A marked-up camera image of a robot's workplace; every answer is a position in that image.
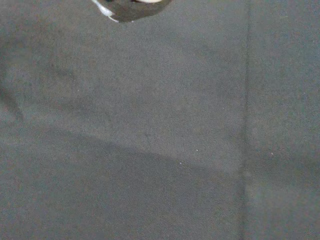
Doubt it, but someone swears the black bench cloth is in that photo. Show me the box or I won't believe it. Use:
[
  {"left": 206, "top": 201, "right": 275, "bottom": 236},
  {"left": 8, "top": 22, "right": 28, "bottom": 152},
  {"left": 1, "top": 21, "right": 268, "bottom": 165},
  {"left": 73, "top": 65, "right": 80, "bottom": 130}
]
[{"left": 0, "top": 0, "right": 320, "bottom": 240}]

